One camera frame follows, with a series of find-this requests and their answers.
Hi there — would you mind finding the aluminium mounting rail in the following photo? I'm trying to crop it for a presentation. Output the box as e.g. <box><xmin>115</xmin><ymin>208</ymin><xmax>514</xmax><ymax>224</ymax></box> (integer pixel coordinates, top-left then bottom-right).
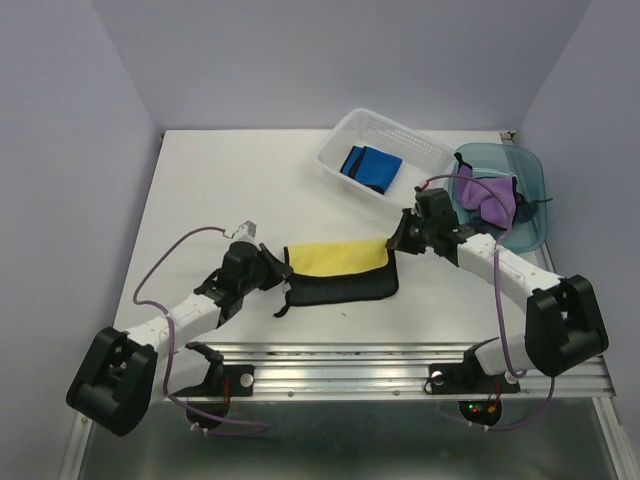
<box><xmin>74</xmin><ymin>342</ymin><xmax>616</xmax><ymax>401</ymax></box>

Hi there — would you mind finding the teal translucent plastic bin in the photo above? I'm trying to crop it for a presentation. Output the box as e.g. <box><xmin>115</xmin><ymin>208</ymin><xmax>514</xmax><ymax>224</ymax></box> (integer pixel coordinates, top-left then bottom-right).
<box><xmin>449</xmin><ymin>143</ymin><xmax>551</xmax><ymax>253</ymax></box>

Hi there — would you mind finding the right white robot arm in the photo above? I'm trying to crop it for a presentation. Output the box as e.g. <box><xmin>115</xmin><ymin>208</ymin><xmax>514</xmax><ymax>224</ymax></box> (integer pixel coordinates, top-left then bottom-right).
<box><xmin>387</xmin><ymin>188</ymin><xmax>609</xmax><ymax>390</ymax></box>

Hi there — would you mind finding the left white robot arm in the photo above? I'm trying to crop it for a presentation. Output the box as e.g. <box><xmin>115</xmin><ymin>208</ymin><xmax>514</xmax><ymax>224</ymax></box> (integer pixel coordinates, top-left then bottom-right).
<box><xmin>66</xmin><ymin>241</ymin><xmax>292</xmax><ymax>436</ymax></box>

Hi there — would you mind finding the blue and grey towel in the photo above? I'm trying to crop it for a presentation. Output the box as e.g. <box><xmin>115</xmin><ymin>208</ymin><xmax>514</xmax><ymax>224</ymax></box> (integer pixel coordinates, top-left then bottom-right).
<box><xmin>339</xmin><ymin>146</ymin><xmax>403</xmax><ymax>195</ymax></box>

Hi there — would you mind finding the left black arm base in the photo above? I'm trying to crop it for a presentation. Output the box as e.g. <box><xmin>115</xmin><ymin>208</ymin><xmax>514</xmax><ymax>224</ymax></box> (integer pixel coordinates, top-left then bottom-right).
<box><xmin>178</xmin><ymin>342</ymin><xmax>255</xmax><ymax>418</ymax></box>

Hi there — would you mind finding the dark grey towel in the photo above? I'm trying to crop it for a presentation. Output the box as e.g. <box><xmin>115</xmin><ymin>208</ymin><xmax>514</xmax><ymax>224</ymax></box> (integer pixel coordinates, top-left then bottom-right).
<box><xmin>513</xmin><ymin>192</ymin><xmax>552</xmax><ymax>224</ymax></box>

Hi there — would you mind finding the white perforated plastic basket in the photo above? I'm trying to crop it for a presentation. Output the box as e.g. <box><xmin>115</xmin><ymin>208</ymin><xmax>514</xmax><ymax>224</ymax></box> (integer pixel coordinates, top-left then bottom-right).
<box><xmin>315</xmin><ymin>108</ymin><xmax>457</xmax><ymax>209</ymax></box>

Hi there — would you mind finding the yellow and grey towel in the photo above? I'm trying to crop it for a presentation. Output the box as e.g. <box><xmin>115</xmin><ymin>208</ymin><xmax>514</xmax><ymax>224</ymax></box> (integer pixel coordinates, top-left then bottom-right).
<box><xmin>274</xmin><ymin>238</ymin><xmax>399</xmax><ymax>318</ymax></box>

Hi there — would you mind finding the purple and grey towel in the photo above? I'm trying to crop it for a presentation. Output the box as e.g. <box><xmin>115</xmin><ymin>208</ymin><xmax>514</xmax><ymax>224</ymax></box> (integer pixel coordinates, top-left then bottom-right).
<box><xmin>454</xmin><ymin>152</ymin><xmax>517</xmax><ymax>230</ymax></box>

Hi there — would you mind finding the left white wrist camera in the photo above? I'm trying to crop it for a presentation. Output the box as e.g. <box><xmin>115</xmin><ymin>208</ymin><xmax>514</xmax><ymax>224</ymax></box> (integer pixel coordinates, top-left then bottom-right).
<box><xmin>230</xmin><ymin>220</ymin><xmax>257</xmax><ymax>241</ymax></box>

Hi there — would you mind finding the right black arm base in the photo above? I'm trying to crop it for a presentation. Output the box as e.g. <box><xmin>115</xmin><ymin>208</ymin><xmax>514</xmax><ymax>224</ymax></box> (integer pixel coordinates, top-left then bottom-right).
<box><xmin>422</xmin><ymin>337</ymin><xmax>521</xmax><ymax>428</ymax></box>

